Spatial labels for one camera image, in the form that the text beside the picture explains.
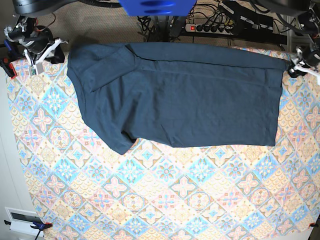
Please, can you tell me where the patterned tile tablecloth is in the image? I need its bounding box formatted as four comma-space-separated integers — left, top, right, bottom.
5, 60, 320, 240

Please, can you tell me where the orange clamp bottom right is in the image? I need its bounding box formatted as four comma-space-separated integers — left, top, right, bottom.
309, 223, 319, 228

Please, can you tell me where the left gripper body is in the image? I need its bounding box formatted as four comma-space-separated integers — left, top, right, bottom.
296, 46, 320, 69

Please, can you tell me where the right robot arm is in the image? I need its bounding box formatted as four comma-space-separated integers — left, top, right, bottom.
4, 15, 65, 66

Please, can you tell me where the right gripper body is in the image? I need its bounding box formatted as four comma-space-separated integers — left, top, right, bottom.
23, 37, 60, 63

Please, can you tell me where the red black clamp left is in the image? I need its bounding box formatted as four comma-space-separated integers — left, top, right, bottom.
0, 39, 18, 80

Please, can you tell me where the white floor vent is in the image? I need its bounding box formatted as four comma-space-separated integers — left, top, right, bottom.
5, 207, 42, 237

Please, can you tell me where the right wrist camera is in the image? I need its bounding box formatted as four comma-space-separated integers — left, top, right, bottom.
28, 62, 44, 76

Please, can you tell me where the blue orange clamp bottom left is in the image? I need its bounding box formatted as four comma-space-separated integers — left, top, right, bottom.
4, 220, 53, 240

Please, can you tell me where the dark navy t-shirt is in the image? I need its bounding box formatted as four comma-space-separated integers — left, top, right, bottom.
67, 42, 287, 154

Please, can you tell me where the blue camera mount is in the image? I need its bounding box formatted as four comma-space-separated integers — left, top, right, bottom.
118, 0, 197, 17

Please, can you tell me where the white power strip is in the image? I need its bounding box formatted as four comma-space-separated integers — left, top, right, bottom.
184, 23, 232, 35

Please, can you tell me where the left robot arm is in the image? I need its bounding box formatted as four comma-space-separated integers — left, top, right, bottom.
276, 0, 320, 80

